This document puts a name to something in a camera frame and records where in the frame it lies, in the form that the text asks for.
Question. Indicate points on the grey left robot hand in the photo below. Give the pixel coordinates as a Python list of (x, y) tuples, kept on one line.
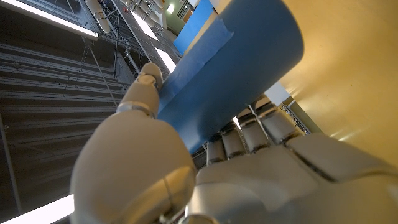
[(264, 186)]

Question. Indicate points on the blue metal bottle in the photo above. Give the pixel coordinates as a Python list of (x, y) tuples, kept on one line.
[(233, 77)]

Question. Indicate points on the blue wall panel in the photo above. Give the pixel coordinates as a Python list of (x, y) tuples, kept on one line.
[(194, 28)]

